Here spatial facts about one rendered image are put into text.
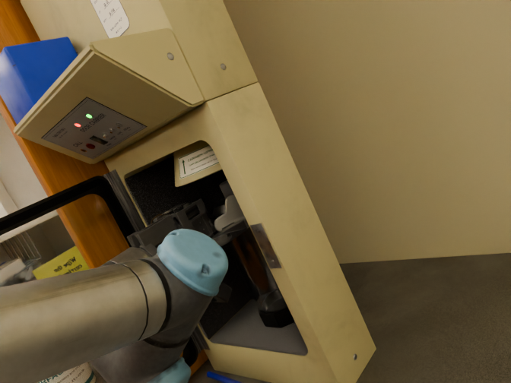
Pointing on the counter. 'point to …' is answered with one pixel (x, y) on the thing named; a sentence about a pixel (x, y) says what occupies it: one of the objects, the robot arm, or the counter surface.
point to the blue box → (32, 71)
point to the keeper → (265, 245)
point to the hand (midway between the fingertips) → (241, 216)
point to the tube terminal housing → (239, 181)
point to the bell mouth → (195, 163)
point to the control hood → (119, 87)
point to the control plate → (90, 127)
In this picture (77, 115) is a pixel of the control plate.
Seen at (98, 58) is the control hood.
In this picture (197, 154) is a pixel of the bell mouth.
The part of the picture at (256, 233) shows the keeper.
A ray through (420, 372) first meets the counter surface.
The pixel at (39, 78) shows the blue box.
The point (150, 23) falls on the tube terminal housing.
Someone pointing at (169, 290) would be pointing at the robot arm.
